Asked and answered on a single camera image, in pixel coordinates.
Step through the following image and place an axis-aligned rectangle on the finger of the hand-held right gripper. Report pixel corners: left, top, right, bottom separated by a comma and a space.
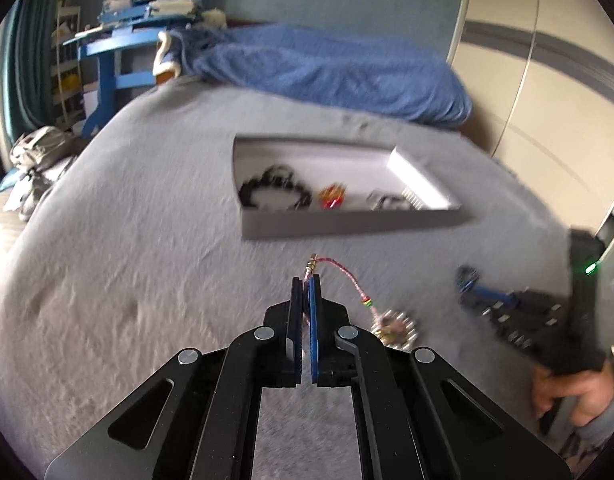
479, 302, 558, 358
456, 266, 525, 311

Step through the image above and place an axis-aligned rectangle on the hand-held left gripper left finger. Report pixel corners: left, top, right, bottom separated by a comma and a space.
44, 276, 308, 480

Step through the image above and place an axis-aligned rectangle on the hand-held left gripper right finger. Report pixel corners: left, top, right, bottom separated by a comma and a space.
308, 274, 572, 480

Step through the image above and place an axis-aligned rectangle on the pearl bracelet with pink cord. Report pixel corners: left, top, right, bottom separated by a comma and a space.
303, 254, 419, 348

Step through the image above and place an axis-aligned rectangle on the grey cardboard box tray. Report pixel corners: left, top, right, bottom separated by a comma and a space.
232, 134, 462, 241

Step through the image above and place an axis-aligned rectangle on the red bead bracelet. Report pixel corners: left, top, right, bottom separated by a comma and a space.
317, 185, 345, 208

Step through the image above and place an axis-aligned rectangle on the dark bead bracelet gold charm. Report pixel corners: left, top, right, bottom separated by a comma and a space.
367, 191, 413, 211

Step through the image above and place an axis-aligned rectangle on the black bead bracelet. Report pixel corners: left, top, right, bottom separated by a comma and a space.
238, 165, 313, 211

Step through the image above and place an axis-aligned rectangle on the person's right forearm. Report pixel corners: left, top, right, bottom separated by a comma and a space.
562, 395, 614, 463

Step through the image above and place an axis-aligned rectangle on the person's right hand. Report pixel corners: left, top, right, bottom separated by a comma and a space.
532, 360, 614, 426

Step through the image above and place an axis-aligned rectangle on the beige wardrobe with grey stripe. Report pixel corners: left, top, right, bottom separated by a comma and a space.
444, 0, 614, 241

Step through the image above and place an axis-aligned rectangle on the blue blanket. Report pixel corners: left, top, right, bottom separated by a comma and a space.
167, 25, 472, 128

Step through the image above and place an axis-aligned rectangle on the grey bag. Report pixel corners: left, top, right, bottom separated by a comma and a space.
10, 126, 88, 221

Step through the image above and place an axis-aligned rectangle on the blue desk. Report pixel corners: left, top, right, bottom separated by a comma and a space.
62, 0, 210, 136

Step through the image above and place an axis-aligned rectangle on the stack of papers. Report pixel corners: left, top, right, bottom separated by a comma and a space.
100, 0, 203, 16

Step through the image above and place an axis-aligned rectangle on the white shelf rack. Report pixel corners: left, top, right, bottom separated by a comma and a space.
50, 0, 85, 126

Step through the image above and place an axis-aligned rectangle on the teal curtain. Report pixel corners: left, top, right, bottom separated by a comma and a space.
0, 0, 50, 161

